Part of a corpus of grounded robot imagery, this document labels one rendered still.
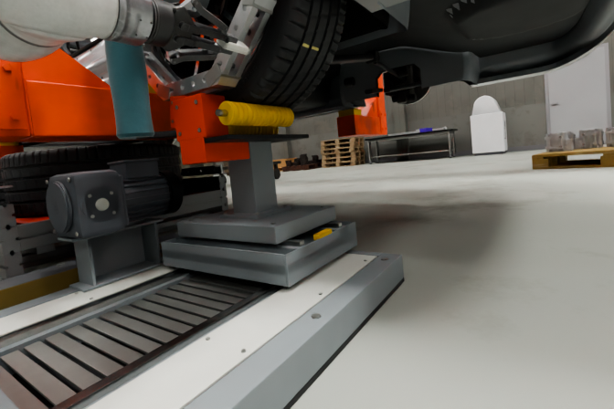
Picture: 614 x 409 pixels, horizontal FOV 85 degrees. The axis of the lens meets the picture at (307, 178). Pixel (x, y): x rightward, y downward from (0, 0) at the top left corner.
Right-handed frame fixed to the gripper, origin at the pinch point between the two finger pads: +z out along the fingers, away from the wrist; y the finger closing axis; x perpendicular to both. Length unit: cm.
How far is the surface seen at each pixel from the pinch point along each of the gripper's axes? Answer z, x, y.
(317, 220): 27, -30, -32
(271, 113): 17.9, -4.4, -13.4
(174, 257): 5, -8, -64
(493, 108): 841, 48, 13
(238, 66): 7.5, 3.3, -5.6
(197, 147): 2.2, -0.9, -27.4
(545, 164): 386, -83, 0
